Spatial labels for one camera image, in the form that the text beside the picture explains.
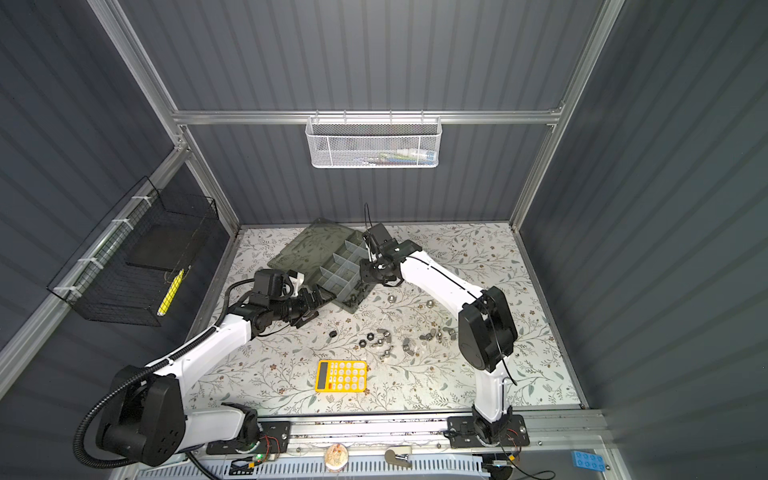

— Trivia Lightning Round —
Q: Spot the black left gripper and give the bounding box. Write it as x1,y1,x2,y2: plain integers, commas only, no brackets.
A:
270,283,335,326

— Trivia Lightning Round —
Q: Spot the green transparent organizer box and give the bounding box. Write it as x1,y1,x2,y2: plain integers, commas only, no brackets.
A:
267,218,374,313

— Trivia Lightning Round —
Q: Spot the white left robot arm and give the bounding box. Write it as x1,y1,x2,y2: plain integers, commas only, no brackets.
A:
73,269,336,469

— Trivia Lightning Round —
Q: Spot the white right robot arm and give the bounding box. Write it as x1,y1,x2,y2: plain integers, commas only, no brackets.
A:
360,223,518,425

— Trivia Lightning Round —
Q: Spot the silver wing nut pile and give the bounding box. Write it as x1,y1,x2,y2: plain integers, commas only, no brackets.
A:
419,327,458,342

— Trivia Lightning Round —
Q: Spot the yellow calculator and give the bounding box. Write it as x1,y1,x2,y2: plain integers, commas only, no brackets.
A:
314,360,368,393

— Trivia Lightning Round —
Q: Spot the yellow marker in basket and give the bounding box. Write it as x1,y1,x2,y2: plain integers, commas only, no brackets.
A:
156,269,186,317

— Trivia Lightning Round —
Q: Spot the blue toy brick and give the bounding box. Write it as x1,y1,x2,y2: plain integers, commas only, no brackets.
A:
571,451,607,472

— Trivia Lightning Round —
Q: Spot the white wire wall basket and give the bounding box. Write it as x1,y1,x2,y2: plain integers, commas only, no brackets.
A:
305,118,443,169

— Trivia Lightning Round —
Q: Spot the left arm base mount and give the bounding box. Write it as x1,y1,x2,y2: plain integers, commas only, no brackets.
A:
205,421,292,455

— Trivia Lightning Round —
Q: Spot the black wire wall basket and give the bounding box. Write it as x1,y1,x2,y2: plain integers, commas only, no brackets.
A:
47,181,219,327

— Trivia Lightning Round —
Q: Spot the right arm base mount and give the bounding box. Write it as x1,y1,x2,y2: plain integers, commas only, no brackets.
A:
442,413,530,449

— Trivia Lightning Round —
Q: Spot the black corrugated cable hose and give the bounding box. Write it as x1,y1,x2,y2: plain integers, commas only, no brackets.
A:
73,278,256,470

